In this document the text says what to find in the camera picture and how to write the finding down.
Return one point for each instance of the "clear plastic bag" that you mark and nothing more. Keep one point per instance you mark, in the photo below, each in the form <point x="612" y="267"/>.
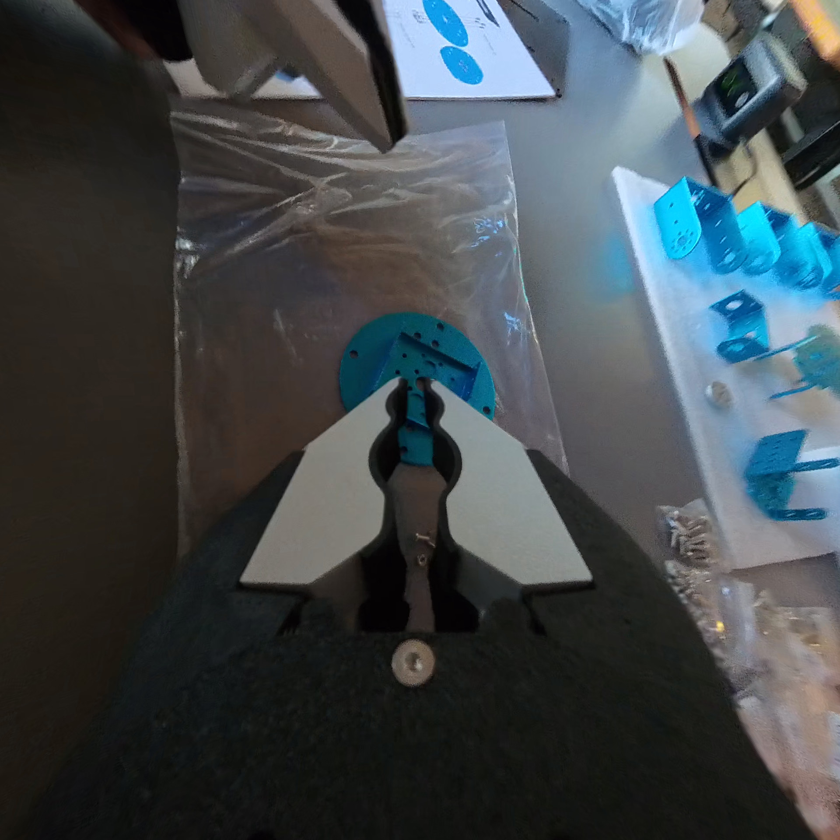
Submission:
<point x="295" y="229"/>

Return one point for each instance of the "dark flat board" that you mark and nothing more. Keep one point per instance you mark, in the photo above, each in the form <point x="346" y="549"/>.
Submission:
<point x="551" y="33"/>

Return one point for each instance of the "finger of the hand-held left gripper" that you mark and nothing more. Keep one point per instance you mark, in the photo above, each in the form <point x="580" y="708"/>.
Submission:
<point x="328" y="59"/>
<point x="220" y="52"/>

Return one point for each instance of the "white foam sheet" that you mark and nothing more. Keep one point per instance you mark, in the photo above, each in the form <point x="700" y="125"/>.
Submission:
<point x="663" y="315"/>

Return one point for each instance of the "long blue angled bracket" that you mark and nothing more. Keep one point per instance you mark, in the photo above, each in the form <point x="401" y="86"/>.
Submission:
<point x="814" y="361"/>

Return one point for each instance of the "small bag of screws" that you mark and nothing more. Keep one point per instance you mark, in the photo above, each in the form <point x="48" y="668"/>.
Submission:
<point x="702" y="594"/>
<point x="686" y="531"/>

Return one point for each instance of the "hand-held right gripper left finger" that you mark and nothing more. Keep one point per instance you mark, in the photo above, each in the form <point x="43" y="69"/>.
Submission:
<point x="308" y="525"/>

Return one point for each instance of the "white plastic bag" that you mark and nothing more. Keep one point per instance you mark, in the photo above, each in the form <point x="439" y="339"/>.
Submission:
<point x="649" y="19"/>

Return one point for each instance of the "silver round metal disc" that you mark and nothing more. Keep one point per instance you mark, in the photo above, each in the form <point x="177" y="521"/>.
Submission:
<point x="720" y="394"/>

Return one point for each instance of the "grey handheld device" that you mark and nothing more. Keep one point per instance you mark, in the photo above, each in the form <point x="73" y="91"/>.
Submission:
<point x="748" y="85"/>

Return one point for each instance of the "dark grey desk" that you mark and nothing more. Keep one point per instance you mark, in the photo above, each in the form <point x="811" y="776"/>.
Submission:
<point x="577" y="262"/>

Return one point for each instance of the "blue perforated box bracket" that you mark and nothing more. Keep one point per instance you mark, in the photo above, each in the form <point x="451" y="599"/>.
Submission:
<point x="778" y="469"/>

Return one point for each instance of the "small blue U bracket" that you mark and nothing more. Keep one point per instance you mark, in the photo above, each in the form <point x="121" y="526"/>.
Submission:
<point x="741" y="328"/>

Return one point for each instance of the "thin brown stick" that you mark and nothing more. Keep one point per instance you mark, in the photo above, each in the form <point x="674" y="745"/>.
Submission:
<point x="686" y="111"/>

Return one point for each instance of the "blue round metal plate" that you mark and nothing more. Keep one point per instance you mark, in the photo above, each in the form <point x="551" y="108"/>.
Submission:
<point x="367" y="348"/>

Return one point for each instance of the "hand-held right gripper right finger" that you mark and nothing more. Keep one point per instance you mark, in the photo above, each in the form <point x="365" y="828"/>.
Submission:
<point x="518" y="525"/>

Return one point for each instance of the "printed instruction sheet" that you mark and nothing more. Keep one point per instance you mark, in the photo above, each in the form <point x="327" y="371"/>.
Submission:
<point x="505" y="72"/>

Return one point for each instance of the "blue U-shaped servo bracket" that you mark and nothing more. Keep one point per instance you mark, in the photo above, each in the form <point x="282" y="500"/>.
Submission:
<point x="768" y="236"/>
<point x="810" y="256"/>
<point x="689" y="223"/>

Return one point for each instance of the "pile of small screws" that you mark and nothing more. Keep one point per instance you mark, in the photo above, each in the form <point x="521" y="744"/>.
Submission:
<point x="423" y="548"/>

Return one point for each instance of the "bag of brass standoffs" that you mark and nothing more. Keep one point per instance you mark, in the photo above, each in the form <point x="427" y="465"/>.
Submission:
<point x="787" y="722"/>

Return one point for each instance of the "blue square metal bracket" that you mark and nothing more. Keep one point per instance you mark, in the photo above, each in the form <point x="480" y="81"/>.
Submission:
<point x="433" y="358"/>

